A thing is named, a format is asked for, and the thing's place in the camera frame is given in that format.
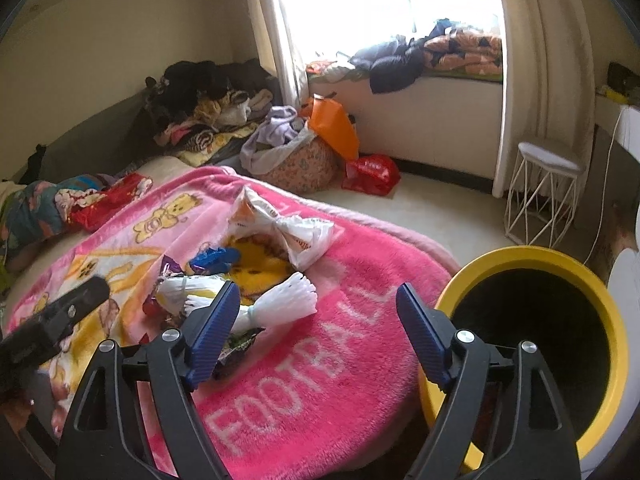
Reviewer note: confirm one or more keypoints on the dark brown snack wrapper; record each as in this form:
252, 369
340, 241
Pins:
240, 347

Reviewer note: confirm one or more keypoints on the pile of mixed clothes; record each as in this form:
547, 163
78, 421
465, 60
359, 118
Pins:
200, 95

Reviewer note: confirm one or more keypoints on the cream curtain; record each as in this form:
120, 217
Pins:
282, 35

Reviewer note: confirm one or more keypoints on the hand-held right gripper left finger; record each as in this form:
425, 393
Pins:
214, 331

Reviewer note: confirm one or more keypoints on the pink printed bear blanket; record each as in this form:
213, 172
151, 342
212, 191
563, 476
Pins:
320, 360

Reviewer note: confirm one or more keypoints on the black object on shelf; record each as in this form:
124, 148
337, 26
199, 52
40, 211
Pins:
625, 80

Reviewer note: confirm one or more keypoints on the yellow round bin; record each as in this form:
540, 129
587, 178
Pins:
605, 310

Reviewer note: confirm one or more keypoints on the blue wrapper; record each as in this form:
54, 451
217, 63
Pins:
215, 257

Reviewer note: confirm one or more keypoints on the patterned fabric laundry basket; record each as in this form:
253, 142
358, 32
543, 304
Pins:
305, 167

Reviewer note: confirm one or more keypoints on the lavender garment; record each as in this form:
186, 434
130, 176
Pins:
277, 130

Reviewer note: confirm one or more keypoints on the orange shopping bag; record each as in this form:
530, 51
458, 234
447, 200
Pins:
332, 127

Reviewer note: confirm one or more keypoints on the white foam fruit net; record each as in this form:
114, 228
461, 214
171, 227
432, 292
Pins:
285, 302

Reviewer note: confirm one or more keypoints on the clothes heap on sill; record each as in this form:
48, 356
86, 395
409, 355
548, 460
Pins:
327, 67

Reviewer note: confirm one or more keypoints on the red plastic bag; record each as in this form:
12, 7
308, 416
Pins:
372, 175

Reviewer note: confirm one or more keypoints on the grey bed headboard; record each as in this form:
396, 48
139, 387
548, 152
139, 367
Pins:
90, 130

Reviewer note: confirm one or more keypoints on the red patterned cloth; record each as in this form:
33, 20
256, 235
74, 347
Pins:
107, 202

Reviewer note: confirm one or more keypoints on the floral patterned pillow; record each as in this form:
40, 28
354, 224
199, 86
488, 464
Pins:
35, 210

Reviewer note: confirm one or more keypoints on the white orange-printed plastic bag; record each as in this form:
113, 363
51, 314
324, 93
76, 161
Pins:
300, 240

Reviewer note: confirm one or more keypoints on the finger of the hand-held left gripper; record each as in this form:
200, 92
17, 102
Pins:
80, 300

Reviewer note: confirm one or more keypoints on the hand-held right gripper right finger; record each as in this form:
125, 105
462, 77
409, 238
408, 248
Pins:
416, 326

